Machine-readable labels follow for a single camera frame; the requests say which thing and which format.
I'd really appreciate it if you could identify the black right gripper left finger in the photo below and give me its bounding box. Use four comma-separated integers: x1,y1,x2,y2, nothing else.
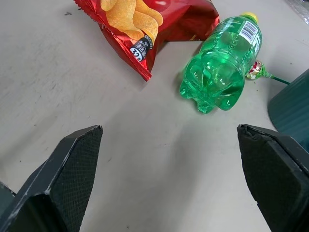
0,125,104,232

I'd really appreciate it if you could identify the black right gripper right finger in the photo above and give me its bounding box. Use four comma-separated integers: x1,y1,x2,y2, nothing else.
237,124,309,232

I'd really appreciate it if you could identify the lollipop with green stick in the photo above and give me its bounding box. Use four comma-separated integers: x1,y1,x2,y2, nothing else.
245,59,292,85

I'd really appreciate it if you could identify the green plastic soda bottle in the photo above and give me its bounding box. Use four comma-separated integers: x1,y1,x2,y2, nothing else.
179,11,263,114

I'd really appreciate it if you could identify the green and red snack packet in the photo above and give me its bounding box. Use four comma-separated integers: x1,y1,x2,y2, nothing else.
73,0,221,82

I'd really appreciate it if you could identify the dark green ribbed container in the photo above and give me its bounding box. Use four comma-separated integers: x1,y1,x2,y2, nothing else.
267,68,309,152

